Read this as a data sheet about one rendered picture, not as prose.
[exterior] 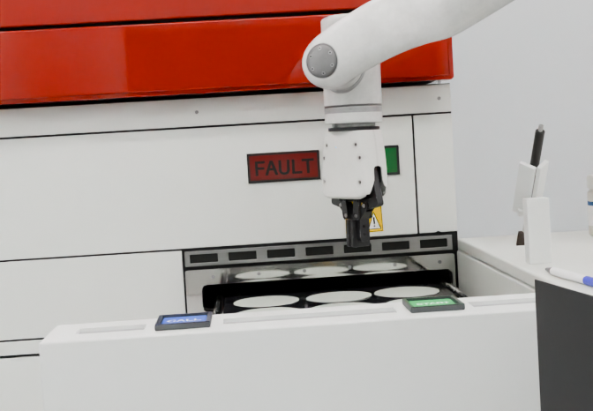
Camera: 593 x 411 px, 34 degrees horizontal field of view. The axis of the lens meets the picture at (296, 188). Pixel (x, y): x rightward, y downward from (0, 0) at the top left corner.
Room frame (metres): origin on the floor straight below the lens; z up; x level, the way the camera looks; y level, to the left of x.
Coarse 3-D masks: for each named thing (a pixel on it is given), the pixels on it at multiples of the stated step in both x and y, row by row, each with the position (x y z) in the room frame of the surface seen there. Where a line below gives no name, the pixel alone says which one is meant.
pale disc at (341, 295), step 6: (318, 294) 1.51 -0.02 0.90; (324, 294) 1.51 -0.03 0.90; (330, 294) 1.50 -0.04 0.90; (336, 294) 1.50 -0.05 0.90; (342, 294) 1.50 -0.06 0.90; (348, 294) 1.49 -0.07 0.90; (354, 294) 1.49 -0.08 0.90; (360, 294) 1.48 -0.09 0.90; (366, 294) 1.48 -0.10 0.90; (312, 300) 1.46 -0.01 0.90; (318, 300) 1.45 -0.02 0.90; (324, 300) 1.45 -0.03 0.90; (330, 300) 1.44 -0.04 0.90; (336, 300) 1.44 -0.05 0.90; (342, 300) 1.44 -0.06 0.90; (348, 300) 1.43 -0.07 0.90; (354, 300) 1.43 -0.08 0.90
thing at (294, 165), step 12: (252, 156) 1.58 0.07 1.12; (264, 156) 1.58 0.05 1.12; (276, 156) 1.58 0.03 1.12; (288, 156) 1.58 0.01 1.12; (300, 156) 1.58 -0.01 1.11; (312, 156) 1.58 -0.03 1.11; (252, 168) 1.58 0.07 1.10; (264, 168) 1.58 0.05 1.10; (276, 168) 1.58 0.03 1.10; (288, 168) 1.58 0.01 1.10; (300, 168) 1.58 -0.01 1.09; (312, 168) 1.58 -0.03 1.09; (252, 180) 1.58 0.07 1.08
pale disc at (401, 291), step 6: (390, 288) 1.52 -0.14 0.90; (396, 288) 1.52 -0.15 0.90; (402, 288) 1.52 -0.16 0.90; (408, 288) 1.51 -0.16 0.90; (414, 288) 1.51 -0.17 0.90; (420, 288) 1.51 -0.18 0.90; (426, 288) 1.50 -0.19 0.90; (432, 288) 1.50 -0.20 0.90; (378, 294) 1.48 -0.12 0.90; (384, 294) 1.48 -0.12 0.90; (390, 294) 1.47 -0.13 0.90; (396, 294) 1.47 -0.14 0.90; (402, 294) 1.47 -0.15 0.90; (408, 294) 1.46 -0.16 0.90; (414, 294) 1.46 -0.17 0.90; (420, 294) 1.46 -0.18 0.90; (426, 294) 1.45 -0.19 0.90; (432, 294) 1.45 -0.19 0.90
